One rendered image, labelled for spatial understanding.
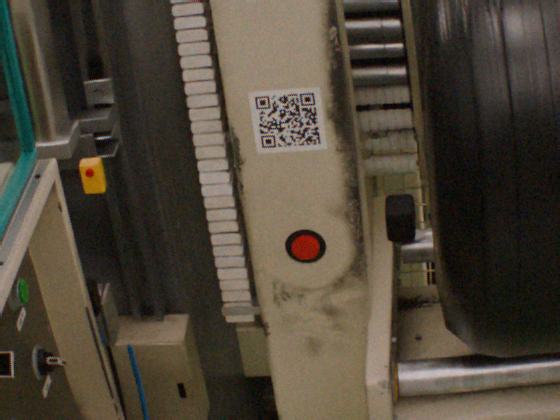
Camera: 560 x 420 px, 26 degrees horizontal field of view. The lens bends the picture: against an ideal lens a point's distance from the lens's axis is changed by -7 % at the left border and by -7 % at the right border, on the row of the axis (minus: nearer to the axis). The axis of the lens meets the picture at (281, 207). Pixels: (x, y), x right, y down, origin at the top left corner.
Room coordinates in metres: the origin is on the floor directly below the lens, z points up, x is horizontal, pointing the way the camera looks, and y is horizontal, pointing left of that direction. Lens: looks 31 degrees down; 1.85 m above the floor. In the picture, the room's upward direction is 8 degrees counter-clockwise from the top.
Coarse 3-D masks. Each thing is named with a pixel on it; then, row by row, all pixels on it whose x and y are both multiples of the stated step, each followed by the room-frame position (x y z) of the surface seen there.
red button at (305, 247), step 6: (294, 240) 1.21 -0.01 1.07; (300, 240) 1.20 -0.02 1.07; (306, 240) 1.20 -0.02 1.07; (312, 240) 1.20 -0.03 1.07; (294, 246) 1.20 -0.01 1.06; (300, 246) 1.20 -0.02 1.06; (306, 246) 1.20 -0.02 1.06; (312, 246) 1.20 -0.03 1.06; (318, 246) 1.20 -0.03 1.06; (294, 252) 1.20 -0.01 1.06; (300, 252) 1.20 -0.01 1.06; (306, 252) 1.20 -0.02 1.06; (312, 252) 1.20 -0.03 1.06; (306, 258) 1.20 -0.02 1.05
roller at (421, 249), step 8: (416, 232) 1.41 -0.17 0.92; (424, 232) 1.41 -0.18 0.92; (408, 240) 1.40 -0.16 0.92; (416, 240) 1.40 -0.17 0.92; (424, 240) 1.39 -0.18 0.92; (432, 240) 1.39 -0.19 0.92; (400, 248) 1.42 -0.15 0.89; (408, 248) 1.39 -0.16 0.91; (416, 248) 1.39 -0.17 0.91; (424, 248) 1.39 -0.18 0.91; (432, 248) 1.39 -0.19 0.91; (400, 256) 1.40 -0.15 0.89; (408, 256) 1.39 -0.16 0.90; (416, 256) 1.39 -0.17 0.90; (424, 256) 1.39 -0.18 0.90; (432, 256) 1.38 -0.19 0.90; (400, 264) 1.40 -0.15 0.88
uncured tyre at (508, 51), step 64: (448, 0) 1.09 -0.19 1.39; (512, 0) 1.06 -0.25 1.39; (448, 64) 1.05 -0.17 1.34; (512, 64) 1.02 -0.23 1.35; (448, 128) 1.02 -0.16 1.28; (512, 128) 0.99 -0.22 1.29; (448, 192) 1.01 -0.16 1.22; (512, 192) 0.97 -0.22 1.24; (448, 256) 1.01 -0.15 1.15; (512, 256) 0.97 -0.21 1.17; (448, 320) 1.06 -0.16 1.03; (512, 320) 0.99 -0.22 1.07
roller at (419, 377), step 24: (408, 360) 1.14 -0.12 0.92; (432, 360) 1.13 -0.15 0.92; (456, 360) 1.12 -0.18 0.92; (480, 360) 1.12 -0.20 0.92; (504, 360) 1.11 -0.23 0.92; (528, 360) 1.10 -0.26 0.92; (552, 360) 1.09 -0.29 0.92; (408, 384) 1.11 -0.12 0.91; (432, 384) 1.11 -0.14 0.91; (456, 384) 1.10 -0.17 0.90; (480, 384) 1.10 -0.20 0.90; (504, 384) 1.09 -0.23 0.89; (528, 384) 1.09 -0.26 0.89
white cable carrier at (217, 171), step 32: (192, 0) 1.23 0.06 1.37; (192, 32) 1.23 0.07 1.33; (192, 64) 1.23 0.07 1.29; (192, 96) 1.23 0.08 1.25; (224, 96) 1.26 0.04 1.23; (192, 128) 1.23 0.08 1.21; (224, 128) 1.24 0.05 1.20; (224, 160) 1.23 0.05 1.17; (224, 192) 1.23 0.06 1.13; (224, 224) 1.23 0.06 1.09; (224, 256) 1.23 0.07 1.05; (224, 288) 1.23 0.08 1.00
